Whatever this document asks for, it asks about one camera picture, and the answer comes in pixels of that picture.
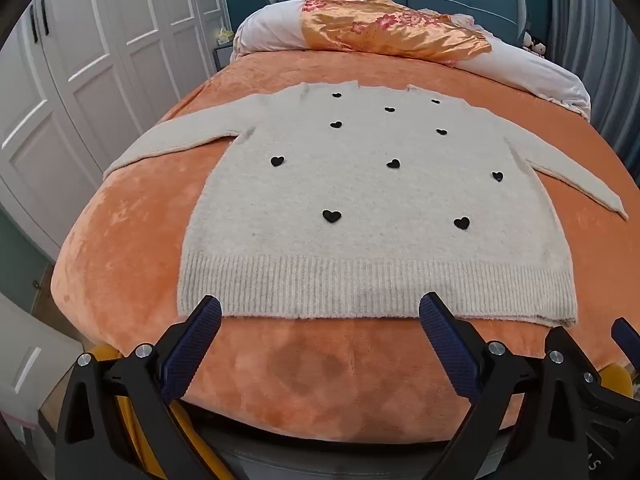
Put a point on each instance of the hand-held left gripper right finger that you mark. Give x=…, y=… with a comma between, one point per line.
x=447, y=350

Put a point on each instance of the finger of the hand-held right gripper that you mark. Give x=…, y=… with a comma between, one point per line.
x=607, y=395
x=625, y=337

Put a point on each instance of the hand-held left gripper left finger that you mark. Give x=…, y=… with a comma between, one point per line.
x=192, y=355

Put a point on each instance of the cream sweater with black hearts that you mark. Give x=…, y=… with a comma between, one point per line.
x=370, y=220

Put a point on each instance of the orange plush blanket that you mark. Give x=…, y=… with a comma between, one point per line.
x=320, y=375

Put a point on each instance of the white storage cabinet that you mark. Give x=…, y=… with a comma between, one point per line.
x=35, y=360

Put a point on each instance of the person's grey pants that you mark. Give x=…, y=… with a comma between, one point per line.
x=330, y=462

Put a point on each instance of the grey-blue curtain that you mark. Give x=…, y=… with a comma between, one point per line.
x=595, y=50

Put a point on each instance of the dark nightstand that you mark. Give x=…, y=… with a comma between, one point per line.
x=222, y=57

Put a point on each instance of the white wardrobe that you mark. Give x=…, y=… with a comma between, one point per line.
x=100, y=70

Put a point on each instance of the small plush toy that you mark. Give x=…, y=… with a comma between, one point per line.
x=535, y=44

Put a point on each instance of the yellow tissue pack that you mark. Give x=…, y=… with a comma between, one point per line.
x=224, y=35

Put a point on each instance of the orange floral satin quilt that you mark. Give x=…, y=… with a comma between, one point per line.
x=380, y=30

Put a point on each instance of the white pillow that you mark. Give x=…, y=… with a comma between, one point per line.
x=270, y=25

